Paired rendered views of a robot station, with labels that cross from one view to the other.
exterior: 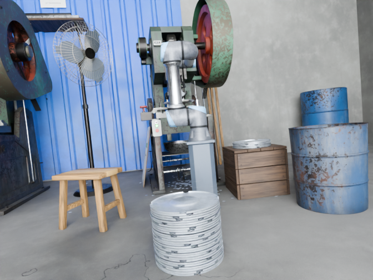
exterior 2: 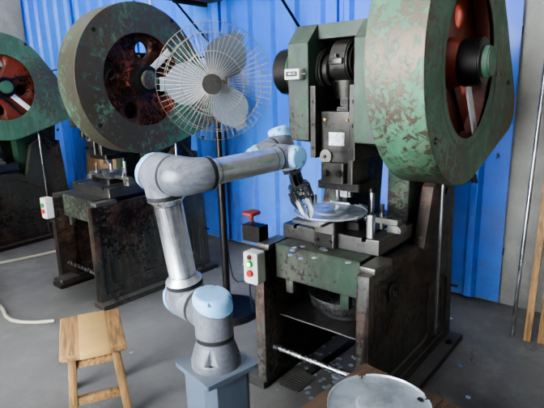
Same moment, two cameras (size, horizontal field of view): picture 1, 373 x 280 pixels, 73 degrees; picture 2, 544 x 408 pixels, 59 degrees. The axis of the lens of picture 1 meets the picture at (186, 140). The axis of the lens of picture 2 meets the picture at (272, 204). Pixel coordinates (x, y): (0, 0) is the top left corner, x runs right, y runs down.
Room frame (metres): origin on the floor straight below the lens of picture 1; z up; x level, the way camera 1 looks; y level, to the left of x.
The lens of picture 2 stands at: (0.96, -1.23, 1.26)
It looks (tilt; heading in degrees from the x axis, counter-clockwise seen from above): 13 degrees down; 50
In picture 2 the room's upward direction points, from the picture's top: 2 degrees counter-clockwise
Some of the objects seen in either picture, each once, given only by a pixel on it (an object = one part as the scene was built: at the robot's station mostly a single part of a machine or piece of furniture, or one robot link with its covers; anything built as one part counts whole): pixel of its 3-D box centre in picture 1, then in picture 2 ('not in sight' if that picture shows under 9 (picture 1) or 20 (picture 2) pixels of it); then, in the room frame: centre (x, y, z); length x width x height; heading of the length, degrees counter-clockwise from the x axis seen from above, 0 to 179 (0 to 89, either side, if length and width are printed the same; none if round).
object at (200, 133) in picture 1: (199, 133); (215, 347); (1.68, -0.09, 0.50); 0.15 x 0.15 x 0.10
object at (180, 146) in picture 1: (180, 146); (346, 299); (2.46, 0.06, 0.36); 0.34 x 0.34 x 0.10
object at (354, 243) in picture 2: (177, 114); (346, 229); (2.46, 0.06, 0.68); 0.45 x 0.30 x 0.06; 100
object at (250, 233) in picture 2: (146, 122); (256, 244); (2.18, 0.33, 0.62); 0.10 x 0.06 x 0.20; 100
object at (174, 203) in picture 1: (184, 201); not in sight; (1.04, 0.03, 0.24); 0.29 x 0.29 x 0.01
